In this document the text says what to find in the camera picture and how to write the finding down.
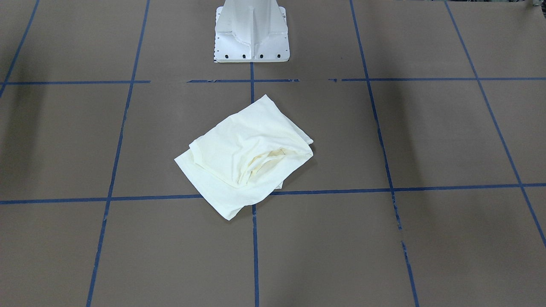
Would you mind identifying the cream long-sleeve cat shirt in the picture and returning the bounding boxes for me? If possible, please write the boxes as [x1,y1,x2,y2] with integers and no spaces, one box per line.
[175,95,314,221]

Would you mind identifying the white camera post with base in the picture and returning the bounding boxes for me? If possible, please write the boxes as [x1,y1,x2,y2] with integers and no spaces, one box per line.
[213,0,290,64]

